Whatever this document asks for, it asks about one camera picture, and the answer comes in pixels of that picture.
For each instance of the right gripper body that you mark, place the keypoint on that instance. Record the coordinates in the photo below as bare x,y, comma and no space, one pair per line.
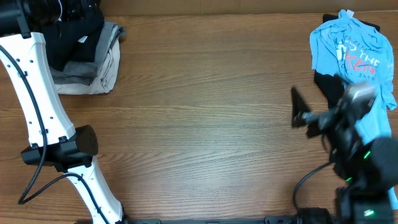
344,137

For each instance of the black t-shirt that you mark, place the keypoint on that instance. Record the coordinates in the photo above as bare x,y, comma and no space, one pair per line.
74,40

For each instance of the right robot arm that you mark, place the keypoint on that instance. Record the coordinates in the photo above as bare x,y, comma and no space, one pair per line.
369,170

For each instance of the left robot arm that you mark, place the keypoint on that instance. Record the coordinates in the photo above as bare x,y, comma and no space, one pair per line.
57,148

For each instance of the light blue printed t-shirt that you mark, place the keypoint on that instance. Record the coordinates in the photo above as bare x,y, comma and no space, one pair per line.
356,52

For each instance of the folded white trousers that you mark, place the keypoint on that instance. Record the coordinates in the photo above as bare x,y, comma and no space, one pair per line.
103,82

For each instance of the folded grey trousers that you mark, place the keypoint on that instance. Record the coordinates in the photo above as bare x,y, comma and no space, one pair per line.
85,72

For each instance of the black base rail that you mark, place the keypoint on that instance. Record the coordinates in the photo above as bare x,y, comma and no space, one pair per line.
267,220

